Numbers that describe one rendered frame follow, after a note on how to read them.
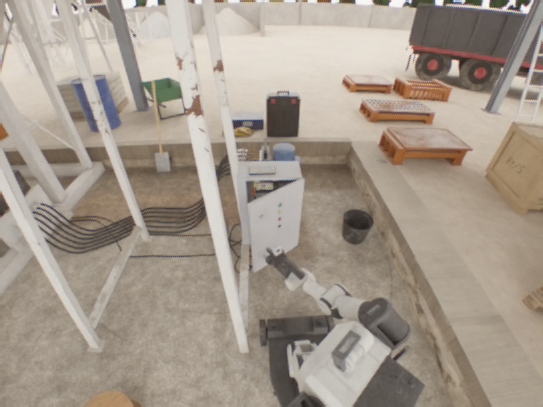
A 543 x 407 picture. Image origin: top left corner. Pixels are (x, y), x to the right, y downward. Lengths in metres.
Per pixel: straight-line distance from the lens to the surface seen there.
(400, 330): 1.00
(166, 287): 2.66
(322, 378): 0.84
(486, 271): 2.85
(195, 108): 1.09
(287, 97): 3.96
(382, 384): 0.88
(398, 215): 2.93
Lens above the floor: 2.10
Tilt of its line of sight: 40 degrees down
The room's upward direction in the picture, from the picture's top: straight up
